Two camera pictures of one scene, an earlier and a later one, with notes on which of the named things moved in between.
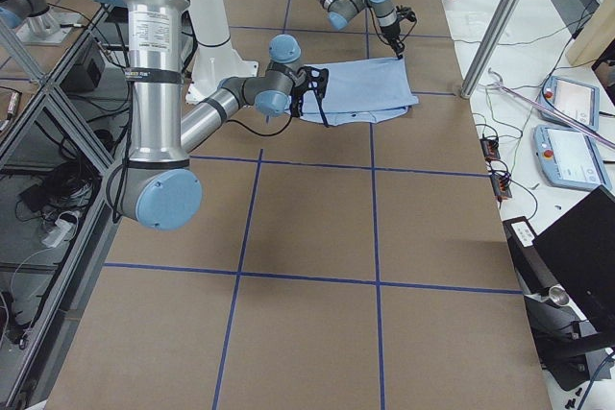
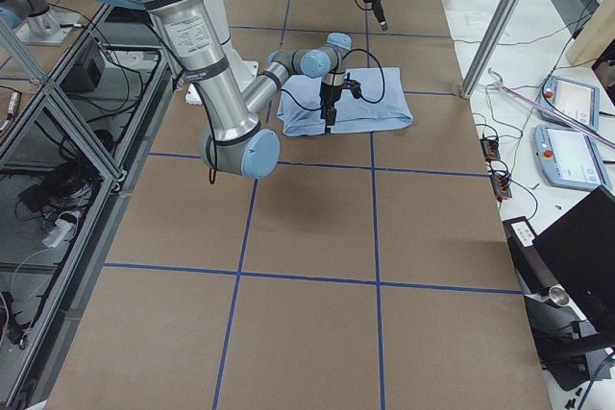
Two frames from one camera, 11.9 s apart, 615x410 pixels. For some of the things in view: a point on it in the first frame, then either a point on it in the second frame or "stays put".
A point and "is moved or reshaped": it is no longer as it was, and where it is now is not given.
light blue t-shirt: [355, 92] is moved or reshaped
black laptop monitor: [568, 278] stays put
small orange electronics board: [490, 149] stays put
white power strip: [61, 229] stays put
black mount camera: [312, 80] -> [354, 85]
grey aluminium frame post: [499, 30] stays put
